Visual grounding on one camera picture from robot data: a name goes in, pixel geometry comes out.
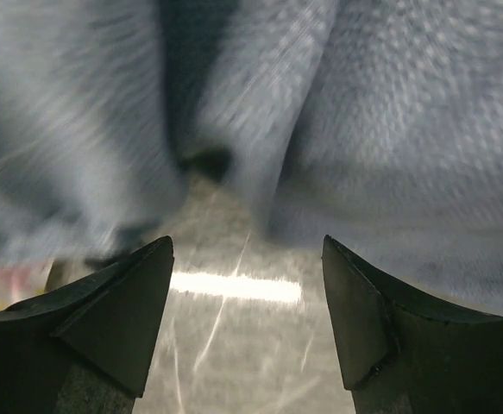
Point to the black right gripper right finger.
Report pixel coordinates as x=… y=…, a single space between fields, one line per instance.
x=401 y=350

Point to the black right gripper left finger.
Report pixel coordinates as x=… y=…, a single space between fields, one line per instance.
x=86 y=347

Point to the blue beige striped pillowcase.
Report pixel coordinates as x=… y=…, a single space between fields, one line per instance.
x=378 y=123

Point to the floral animal print pillow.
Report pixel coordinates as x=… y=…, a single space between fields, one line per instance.
x=22 y=282

